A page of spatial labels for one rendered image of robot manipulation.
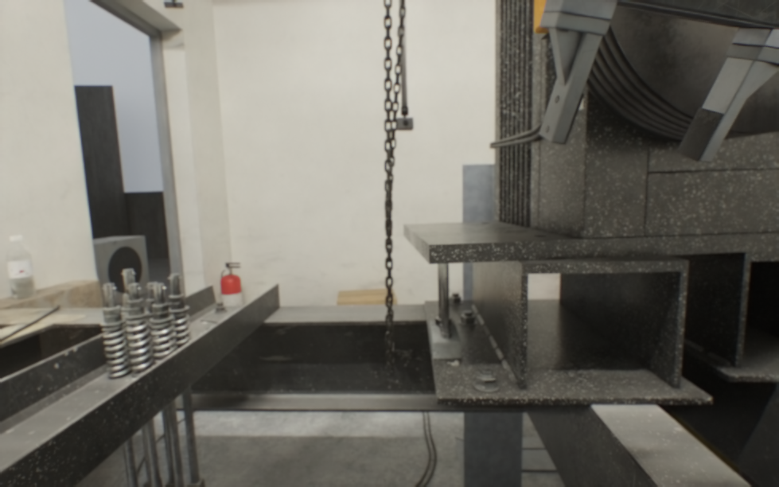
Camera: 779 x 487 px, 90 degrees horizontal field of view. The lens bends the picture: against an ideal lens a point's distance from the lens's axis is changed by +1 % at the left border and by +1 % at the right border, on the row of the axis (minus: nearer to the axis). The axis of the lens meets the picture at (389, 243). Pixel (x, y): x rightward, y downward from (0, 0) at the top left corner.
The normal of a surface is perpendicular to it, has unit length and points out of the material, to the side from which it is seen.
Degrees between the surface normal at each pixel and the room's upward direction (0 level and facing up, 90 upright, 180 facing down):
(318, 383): 90
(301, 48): 90
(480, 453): 90
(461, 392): 0
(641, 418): 0
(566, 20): 113
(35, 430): 0
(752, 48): 82
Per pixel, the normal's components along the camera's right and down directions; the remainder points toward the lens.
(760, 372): -0.03, -0.99
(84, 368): 0.99, -0.15
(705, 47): 0.06, 0.12
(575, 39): 0.06, 0.51
